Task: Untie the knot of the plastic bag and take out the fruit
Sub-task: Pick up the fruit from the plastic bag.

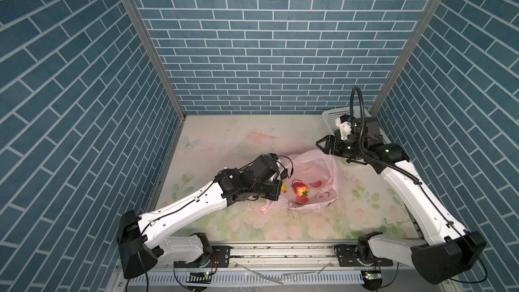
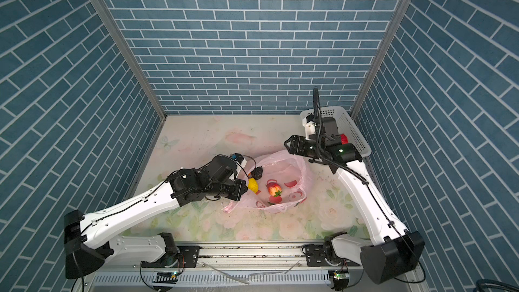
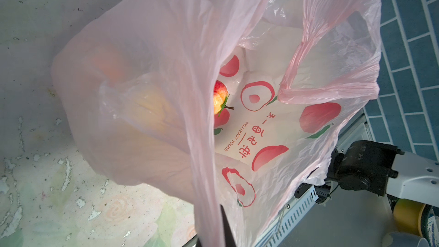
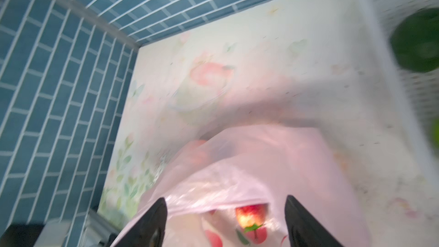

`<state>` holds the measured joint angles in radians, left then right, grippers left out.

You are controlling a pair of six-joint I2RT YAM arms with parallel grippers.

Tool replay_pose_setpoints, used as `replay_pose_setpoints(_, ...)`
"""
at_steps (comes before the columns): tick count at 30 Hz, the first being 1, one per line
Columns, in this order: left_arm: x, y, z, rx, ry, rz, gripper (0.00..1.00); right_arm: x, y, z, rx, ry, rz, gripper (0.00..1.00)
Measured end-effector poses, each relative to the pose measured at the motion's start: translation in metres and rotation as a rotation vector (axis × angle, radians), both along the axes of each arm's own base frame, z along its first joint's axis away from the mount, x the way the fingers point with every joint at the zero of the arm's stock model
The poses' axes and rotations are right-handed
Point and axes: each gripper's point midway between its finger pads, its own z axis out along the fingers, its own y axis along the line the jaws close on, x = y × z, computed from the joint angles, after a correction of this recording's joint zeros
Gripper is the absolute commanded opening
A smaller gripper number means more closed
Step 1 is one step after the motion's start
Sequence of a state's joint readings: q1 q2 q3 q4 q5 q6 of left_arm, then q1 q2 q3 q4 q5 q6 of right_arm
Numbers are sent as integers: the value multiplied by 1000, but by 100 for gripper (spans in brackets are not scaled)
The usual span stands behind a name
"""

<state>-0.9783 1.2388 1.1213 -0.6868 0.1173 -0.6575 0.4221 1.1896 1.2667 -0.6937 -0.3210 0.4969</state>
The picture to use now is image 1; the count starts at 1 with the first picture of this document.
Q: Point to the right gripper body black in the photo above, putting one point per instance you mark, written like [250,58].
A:
[348,149]

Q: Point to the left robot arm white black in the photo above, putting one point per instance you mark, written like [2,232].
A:
[144,239]

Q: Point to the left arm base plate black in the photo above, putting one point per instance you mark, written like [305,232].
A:
[220,257]

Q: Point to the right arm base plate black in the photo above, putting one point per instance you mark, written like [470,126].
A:
[348,257]

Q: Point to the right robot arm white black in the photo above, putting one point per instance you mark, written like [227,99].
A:
[446,248]

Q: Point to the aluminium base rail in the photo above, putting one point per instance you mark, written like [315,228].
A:
[284,255]

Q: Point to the pink plastic fruit bag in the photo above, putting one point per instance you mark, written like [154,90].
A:
[319,172]

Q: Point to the white slotted cable duct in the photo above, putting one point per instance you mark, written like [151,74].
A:
[248,279]

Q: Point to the red wax apple toy fruit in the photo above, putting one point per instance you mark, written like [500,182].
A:
[300,189]

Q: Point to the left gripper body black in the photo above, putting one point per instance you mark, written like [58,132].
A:
[267,189]

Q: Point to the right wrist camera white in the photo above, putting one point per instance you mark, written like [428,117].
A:
[343,125]

